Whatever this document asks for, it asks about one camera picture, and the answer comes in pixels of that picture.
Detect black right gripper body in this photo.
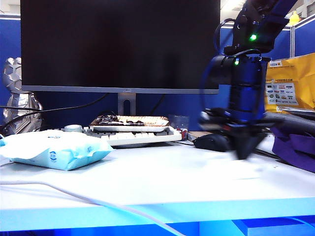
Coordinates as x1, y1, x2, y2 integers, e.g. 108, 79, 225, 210
222, 110, 283, 135

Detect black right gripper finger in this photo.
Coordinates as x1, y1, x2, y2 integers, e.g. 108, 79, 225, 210
232, 134, 249, 160
246, 134, 268, 160

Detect golden foil cherry tray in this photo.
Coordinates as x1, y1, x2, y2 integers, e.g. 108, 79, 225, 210
89, 115, 171, 132

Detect blue wet wipes pack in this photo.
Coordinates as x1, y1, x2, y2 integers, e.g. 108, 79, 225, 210
0, 129, 115, 171

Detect black computer mouse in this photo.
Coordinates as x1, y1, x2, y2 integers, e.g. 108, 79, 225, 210
193, 134, 234, 152

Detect brown cardboard box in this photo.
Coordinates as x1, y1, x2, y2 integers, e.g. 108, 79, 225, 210
187, 130, 211, 142

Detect grey fabric laptop sleeve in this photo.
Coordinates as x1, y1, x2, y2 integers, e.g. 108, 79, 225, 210
265, 112, 315, 135

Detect yellow padded envelope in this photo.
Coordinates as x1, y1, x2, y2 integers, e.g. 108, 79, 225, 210
264, 53, 315, 114

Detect clear glass with red print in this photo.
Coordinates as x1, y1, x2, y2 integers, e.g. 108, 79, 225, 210
169, 114, 190, 139

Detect white and grey keyboard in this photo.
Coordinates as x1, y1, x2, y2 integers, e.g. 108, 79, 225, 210
61, 125, 183, 147

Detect yellow rubber duck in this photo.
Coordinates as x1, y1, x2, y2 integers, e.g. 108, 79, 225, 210
287, 11, 301, 26

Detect black computer monitor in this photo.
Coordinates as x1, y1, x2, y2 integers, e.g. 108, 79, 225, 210
20, 0, 221, 116

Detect clear tape roll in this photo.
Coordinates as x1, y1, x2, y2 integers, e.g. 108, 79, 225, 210
63, 124, 83, 132

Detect silver faceted figurine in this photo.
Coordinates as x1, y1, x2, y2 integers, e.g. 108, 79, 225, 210
1, 57, 43, 135

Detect white bag with purple straps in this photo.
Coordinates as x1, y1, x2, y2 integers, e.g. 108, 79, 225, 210
255, 126, 315, 173

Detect black cable behind monitor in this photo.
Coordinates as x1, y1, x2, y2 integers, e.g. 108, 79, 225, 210
150, 94, 167, 116

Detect thick white cable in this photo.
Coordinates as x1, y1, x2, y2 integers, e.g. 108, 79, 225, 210
0, 181, 186, 236

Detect black power cable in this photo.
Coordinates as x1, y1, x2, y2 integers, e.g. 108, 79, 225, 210
0, 105, 42, 112

